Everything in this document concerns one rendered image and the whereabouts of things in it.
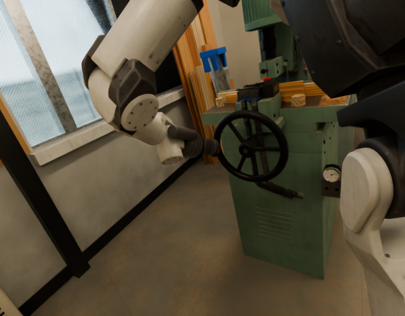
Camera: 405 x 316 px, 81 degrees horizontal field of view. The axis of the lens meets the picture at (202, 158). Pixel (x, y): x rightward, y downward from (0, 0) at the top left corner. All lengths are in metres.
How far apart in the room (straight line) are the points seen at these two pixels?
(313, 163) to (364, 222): 0.66
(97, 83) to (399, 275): 0.54
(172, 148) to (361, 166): 0.44
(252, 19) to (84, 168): 1.40
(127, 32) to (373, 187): 0.39
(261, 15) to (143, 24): 0.71
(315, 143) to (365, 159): 0.65
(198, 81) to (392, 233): 2.18
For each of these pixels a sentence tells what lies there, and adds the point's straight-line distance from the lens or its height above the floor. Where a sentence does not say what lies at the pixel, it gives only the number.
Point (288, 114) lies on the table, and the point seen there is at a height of 0.88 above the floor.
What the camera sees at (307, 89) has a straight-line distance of 1.11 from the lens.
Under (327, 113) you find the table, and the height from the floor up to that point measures 0.87.
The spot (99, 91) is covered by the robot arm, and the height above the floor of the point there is 1.14.
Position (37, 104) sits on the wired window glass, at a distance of 1.81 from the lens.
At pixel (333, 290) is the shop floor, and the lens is 1.46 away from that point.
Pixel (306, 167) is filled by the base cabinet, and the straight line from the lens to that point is 1.07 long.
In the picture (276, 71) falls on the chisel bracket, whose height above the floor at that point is 1.02.
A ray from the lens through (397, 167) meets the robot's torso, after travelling 0.36.
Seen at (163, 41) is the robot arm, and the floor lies 1.19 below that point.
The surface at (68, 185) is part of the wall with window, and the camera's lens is 1.81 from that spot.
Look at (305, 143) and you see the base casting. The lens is 1.02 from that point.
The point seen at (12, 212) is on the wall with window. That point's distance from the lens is 1.71.
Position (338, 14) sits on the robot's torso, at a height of 1.17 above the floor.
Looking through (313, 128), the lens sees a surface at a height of 0.82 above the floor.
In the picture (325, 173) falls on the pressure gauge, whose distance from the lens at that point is 0.99.
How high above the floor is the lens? 1.17
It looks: 24 degrees down
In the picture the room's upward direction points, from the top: 14 degrees counter-clockwise
